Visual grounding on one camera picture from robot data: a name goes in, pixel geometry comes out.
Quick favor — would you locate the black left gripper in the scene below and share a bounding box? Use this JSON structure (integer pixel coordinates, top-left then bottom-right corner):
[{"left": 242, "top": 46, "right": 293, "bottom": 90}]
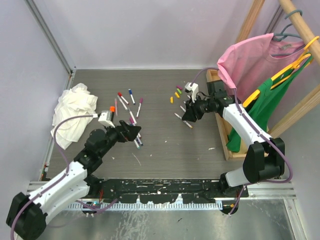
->
[{"left": 98, "top": 119, "right": 140, "bottom": 158}]

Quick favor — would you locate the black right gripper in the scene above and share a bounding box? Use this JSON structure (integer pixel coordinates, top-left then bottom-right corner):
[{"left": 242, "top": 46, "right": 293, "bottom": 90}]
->
[{"left": 182, "top": 93, "right": 215, "bottom": 123}]

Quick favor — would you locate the yellow ended white marker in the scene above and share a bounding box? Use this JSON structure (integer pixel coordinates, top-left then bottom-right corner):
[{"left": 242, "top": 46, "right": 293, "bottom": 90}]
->
[{"left": 183, "top": 120, "right": 193, "bottom": 129}]

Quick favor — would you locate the teal ended white marker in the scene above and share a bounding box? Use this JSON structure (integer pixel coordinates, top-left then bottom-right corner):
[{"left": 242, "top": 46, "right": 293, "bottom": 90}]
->
[{"left": 133, "top": 139, "right": 140, "bottom": 149}]

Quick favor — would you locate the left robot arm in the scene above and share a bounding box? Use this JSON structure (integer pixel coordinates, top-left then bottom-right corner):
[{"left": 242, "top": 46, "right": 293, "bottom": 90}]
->
[{"left": 6, "top": 120, "right": 142, "bottom": 240}]

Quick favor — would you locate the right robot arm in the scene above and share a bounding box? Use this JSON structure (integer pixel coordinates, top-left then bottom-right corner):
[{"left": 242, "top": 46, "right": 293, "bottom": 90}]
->
[{"left": 182, "top": 80, "right": 285, "bottom": 197}]

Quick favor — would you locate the orange capped black highlighter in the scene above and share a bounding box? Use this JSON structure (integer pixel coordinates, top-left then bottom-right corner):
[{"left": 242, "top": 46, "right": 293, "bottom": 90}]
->
[{"left": 109, "top": 106, "right": 116, "bottom": 118}]

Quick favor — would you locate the red capped white marker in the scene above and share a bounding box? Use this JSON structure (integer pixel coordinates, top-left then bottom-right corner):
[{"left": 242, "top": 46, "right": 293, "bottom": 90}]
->
[{"left": 117, "top": 92, "right": 129, "bottom": 105}]

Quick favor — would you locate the blue capped white marker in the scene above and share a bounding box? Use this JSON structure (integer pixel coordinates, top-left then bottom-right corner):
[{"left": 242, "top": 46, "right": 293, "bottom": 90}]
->
[{"left": 128, "top": 88, "right": 136, "bottom": 105}]

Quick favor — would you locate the white crumpled cloth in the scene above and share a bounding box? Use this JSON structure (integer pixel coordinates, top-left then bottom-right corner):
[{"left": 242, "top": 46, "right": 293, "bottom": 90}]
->
[{"left": 51, "top": 83, "right": 98, "bottom": 150}]

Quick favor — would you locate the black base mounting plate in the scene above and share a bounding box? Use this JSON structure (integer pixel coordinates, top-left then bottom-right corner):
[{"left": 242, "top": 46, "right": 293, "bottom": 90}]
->
[{"left": 84, "top": 178, "right": 243, "bottom": 204}]

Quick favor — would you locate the pink t-shirt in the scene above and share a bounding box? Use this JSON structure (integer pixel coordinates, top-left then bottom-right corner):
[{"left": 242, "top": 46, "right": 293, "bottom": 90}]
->
[{"left": 217, "top": 33, "right": 305, "bottom": 102}]

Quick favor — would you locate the green tank top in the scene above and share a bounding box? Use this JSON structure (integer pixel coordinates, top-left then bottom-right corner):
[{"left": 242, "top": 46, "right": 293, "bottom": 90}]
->
[{"left": 226, "top": 53, "right": 316, "bottom": 153}]

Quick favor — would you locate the grey-blue clothes hanger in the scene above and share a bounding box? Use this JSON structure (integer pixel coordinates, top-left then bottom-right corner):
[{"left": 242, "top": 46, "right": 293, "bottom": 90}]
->
[{"left": 272, "top": 9, "right": 303, "bottom": 43}]

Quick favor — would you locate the yellow clothes hanger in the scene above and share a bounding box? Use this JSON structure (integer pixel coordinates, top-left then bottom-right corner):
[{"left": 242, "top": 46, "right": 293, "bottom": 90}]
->
[{"left": 242, "top": 36, "right": 320, "bottom": 108}]

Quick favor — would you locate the wooden hanging rod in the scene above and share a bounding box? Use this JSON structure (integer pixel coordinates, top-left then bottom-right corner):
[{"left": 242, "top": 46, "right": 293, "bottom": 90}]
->
[{"left": 278, "top": 0, "right": 320, "bottom": 65}]

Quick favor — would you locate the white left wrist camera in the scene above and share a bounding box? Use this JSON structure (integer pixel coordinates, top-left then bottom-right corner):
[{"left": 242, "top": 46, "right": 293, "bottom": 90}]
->
[{"left": 93, "top": 110, "right": 115, "bottom": 128}]

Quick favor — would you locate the wooden clothes rack frame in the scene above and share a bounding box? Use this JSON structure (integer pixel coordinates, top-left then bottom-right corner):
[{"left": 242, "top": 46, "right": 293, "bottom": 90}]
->
[{"left": 206, "top": 0, "right": 320, "bottom": 162}]

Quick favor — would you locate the white slotted cable duct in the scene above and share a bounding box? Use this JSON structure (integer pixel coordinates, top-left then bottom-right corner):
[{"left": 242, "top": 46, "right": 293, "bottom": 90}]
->
[{"left": 67, "top": 201, "right": 223, "bottom": 211}]

